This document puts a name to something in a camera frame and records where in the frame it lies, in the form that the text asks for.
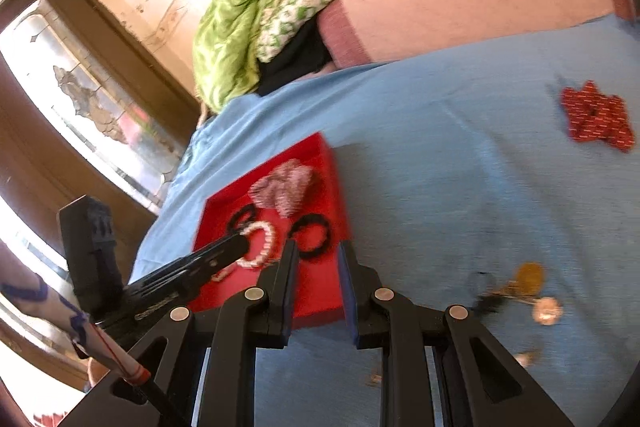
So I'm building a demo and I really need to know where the red plaid scrunchie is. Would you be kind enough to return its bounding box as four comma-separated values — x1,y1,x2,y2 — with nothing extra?
248,159,317,217

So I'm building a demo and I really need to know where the large pearl bracelet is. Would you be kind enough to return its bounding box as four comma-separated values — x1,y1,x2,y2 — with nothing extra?
210,221,281,283

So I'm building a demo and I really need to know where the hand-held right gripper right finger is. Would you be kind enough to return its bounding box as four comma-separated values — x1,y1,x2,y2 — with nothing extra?
338,242,574,427

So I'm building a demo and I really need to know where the small pearl bracelet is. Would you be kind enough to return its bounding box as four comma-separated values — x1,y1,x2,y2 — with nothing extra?
531,296,564,325

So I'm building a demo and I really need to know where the red dotted scrunchie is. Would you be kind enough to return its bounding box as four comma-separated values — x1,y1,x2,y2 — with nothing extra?
559,79,636,154

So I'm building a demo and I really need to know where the person's left forearm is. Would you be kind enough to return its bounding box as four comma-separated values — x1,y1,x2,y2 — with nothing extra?
0,274,152,385

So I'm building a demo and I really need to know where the leopard print hair tie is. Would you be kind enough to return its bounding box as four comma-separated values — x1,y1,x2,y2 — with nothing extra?
515,262,547,297

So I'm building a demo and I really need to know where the green quilt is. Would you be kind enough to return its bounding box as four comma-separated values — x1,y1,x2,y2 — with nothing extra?
192,0,401,114

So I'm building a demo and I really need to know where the black cloth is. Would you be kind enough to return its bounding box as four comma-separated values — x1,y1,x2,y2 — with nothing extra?
256,24,337,98

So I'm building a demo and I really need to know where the pink bolster cushion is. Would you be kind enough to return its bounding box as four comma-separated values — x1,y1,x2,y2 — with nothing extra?
317,0,632,70

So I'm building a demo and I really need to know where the brown wooden door frame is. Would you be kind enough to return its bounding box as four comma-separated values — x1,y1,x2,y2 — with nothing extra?
37,0,203,132

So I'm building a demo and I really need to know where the black hair tie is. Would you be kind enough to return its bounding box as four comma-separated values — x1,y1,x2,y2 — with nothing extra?
289,213,333,260
226,204,258,235

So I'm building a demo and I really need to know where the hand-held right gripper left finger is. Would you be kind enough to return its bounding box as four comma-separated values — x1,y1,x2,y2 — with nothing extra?
60,241,301,427

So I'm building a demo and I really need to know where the blue blanket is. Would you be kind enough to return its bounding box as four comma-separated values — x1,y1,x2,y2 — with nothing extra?
127,14,640,427

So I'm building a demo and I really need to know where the red shallow box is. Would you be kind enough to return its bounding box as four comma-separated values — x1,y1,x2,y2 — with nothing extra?
187,132,353,332

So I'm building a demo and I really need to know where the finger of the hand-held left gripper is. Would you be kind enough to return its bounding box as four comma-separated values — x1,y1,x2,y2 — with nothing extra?
124,235,253,309

